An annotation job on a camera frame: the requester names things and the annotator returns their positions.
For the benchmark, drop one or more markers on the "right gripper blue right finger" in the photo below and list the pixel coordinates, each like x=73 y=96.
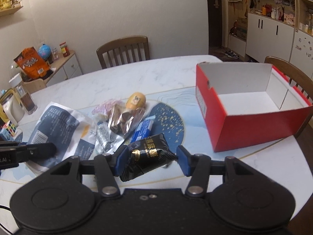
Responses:
x=198 y=168

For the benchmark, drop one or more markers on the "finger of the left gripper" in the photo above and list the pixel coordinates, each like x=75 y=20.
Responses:
x=34 y=152

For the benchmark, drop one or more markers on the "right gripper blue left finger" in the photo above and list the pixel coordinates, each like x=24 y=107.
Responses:
x=107 y=167

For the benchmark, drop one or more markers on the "small silver printed packet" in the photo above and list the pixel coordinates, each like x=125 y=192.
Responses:
x=107 y=142

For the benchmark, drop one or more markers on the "black snack packet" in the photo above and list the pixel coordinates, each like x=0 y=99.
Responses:
x=146 y=155

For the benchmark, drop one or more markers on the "large white navy bag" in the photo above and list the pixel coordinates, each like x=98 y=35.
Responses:
x=72 y=132

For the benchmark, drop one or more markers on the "silver foil bag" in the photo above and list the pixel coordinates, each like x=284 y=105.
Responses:
x=122 y=121

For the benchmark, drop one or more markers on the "blue white snack wrapper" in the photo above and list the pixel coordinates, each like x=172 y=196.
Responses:
x=144 y=128

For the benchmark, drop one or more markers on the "pink snack packet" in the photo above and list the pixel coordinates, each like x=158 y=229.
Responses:
x=106 y=107

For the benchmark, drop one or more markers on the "yellow egg toy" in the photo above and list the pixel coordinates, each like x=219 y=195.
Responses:
x=136 y=100

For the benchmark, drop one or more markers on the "red cardboard shoe box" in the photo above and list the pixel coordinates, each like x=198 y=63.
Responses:
x=246 y=104

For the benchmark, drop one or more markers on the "rubiks cube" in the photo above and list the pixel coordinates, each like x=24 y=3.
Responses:
x=9 y=129

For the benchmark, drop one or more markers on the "white mug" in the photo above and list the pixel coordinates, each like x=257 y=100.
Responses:
x=11 y=108

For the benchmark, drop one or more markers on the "glass bottle dark liquid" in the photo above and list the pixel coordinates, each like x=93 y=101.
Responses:
x=17 y=83

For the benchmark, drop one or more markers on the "orange snack bag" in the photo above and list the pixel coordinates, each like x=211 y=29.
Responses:
x=32 y=64

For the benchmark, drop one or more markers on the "white side cabinet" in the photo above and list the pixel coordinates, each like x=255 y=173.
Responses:
x=64 y=68

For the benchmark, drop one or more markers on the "blue globe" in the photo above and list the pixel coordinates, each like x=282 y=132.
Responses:
x=44 y=51

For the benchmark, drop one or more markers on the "red lidded jar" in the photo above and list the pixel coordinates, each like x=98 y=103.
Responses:
x=64 y=49

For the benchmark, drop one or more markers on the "wooden chair far side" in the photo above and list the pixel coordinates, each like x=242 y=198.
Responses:
x=123 y=51

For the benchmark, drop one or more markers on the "wooden chair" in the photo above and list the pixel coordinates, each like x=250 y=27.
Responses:
x=123 y=51
x=293 y=83

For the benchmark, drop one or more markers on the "pair of sneakers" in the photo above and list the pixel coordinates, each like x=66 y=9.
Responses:
x=231 y=54

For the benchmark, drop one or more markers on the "wooden chair right side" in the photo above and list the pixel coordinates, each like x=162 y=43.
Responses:
x=293 y=83

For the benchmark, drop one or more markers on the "white wall cabinets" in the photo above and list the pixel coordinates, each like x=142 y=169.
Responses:
x=281 y=28

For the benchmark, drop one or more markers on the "wall shelf with flowers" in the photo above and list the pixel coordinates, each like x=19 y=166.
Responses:
x=10 y=7

